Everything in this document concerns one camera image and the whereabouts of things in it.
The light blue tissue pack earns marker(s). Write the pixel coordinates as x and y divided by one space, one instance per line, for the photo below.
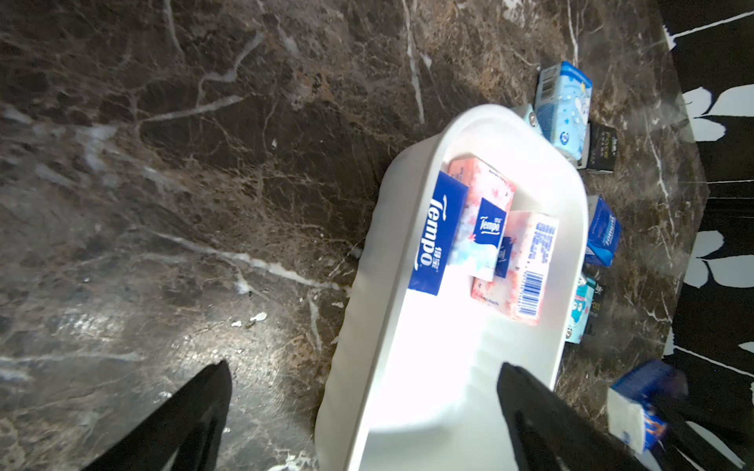
562 106

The white pink tissue pack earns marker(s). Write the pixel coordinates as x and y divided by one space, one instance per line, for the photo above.
522 269

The pink Tempo tissue pack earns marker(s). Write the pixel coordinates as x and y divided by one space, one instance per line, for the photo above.
483 219

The teal cartoon tissue pack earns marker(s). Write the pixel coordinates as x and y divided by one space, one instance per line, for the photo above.
580 309

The dark blue tissue pack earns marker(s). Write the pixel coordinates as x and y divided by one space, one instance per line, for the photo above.
603 234

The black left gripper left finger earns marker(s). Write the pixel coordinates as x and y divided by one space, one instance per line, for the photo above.
184 433

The white storage box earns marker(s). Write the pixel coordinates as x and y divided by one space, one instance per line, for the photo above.
413 383

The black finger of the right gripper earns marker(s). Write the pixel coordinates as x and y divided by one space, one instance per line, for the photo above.
698 439

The cartoon blue red tissue pack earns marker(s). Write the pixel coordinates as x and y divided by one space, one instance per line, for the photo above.
631 416

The black tissue pack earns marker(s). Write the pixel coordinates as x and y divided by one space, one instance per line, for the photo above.
601 149

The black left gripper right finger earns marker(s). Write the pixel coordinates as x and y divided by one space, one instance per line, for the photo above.
546 434

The small teal tissue pack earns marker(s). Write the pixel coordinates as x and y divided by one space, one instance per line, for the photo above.
528 115

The blue Tempo tissue pack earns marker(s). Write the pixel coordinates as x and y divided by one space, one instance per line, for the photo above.
437 235

